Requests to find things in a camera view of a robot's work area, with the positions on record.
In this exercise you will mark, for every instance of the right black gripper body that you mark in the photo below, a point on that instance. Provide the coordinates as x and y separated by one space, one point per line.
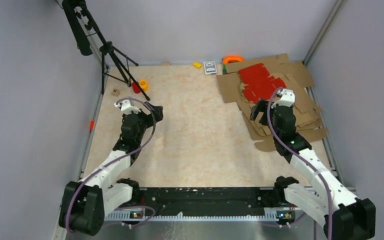
272 113

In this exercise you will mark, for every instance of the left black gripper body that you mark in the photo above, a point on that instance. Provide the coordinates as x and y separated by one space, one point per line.
145 122

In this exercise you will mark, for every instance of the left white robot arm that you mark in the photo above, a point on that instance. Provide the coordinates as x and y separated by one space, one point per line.
86 203

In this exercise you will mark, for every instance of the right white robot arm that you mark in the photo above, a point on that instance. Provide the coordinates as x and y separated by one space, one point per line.
341 214

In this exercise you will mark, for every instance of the red cardboard box blank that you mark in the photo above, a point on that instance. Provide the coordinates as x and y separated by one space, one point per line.
258 83

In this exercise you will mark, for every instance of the yellow and red toy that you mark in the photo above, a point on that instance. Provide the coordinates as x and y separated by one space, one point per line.
142 84

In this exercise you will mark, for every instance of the small wooden block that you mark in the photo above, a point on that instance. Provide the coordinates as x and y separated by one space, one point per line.
115 92

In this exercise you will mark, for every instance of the small orange clip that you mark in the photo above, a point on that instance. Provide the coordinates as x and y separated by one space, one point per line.
91 125

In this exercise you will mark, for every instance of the green object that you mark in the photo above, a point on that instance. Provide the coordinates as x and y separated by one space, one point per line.
224 71

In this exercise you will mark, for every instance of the yellow block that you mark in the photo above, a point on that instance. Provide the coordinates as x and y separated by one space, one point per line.
197 65

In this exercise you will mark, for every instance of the playing card deck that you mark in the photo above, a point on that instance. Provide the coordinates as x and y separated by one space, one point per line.
210 67

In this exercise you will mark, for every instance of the black tripod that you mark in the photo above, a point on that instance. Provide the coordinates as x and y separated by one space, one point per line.
80 19

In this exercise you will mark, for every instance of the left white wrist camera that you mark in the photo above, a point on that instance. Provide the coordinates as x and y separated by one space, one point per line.
127 107

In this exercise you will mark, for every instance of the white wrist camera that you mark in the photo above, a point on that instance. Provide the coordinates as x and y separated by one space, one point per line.
127 107
286 98

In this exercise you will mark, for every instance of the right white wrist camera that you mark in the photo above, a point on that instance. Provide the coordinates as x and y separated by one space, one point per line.
286 98

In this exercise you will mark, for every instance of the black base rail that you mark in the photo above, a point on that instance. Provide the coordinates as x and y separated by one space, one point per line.
206 204

